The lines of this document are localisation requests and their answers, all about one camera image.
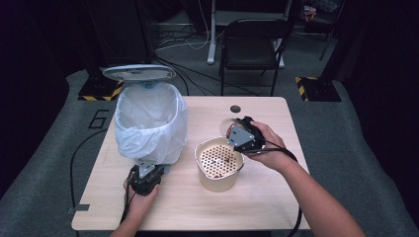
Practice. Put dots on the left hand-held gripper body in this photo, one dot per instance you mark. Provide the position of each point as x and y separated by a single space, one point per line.
146 181

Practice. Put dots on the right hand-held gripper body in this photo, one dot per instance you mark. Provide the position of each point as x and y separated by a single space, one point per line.
243 138

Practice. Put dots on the red food scraps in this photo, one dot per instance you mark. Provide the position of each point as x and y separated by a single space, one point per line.
221 162
230 130

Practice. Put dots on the beige container with perforated insert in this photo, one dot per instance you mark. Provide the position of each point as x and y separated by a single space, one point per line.
217 182

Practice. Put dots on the white plastic trash bag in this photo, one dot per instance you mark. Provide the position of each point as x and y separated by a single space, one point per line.
148 115

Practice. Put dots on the white grey pedal trash can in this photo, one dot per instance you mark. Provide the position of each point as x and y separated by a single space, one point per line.
138 72

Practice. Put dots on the person's left hand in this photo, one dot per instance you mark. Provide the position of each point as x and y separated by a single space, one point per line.
140 205

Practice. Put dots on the person's right hand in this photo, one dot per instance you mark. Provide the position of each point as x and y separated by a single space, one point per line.
273 151

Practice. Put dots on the black folding chair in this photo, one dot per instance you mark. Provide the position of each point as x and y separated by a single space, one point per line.
250 52

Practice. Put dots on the black stand base hazard stripes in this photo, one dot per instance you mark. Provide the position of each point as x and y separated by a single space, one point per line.
95 90
321 89

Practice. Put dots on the black tripod leg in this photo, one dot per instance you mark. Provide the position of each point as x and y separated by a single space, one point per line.
331 33

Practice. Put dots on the grey table edge bracket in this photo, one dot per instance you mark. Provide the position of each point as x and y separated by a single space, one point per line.
78 208

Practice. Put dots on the white metal desk frame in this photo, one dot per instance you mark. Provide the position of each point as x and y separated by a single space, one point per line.
211 39

